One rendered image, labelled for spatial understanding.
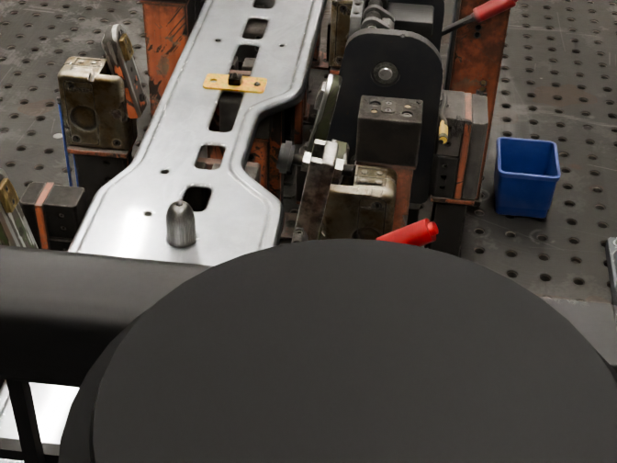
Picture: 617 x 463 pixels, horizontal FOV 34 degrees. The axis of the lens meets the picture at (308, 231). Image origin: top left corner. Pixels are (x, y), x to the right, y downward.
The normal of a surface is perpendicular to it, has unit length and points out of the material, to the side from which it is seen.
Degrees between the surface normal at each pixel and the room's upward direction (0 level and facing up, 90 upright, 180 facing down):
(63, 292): 0
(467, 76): 90
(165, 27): 90
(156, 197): 0
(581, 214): 0
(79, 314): 45
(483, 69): 90
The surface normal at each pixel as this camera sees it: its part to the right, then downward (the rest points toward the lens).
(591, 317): 0.03, -0.79
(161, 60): -0.11, 0.61
